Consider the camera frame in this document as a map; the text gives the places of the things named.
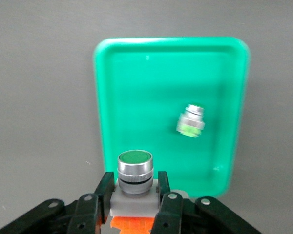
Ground green plastic tray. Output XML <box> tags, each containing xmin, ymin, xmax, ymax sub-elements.
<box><xmin>92</xmin><ymin>36</ymin><xmax>251</xmax><ymax>198</ymax></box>

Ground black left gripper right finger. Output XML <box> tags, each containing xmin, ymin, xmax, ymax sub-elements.
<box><xmin>150</xmin><ymin>171</ymin><xmax>262</xmax><ymax>234</ymax></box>

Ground green button with orange base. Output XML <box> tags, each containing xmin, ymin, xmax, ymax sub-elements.
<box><xmin>109</xmin><ymin>149</ymin><xmax>162</xmax><ymax>234</ymax></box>

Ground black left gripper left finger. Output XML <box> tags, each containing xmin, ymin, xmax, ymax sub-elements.
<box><xmin>0</xmin><ymin>172</ymin><xmax>115</xmax><ymax>234</ymax></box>

